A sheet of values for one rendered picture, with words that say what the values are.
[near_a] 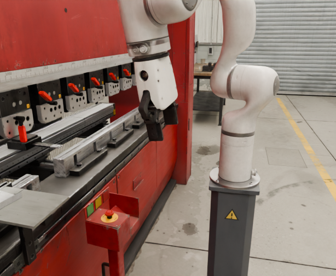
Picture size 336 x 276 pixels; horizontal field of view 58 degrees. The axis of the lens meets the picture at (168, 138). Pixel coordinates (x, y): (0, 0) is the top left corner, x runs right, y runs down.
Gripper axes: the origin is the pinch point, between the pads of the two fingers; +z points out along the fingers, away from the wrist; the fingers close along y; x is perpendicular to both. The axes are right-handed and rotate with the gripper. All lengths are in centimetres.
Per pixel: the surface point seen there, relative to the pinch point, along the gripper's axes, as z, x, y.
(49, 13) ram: -31, 64, 50
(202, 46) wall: 64, 196, 759
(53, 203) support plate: 28, 47, 6
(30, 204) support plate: 26, 53, 3
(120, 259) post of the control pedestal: 77, 49, 33
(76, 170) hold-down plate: 38, 71, 47
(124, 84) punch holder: 13, 75, 115
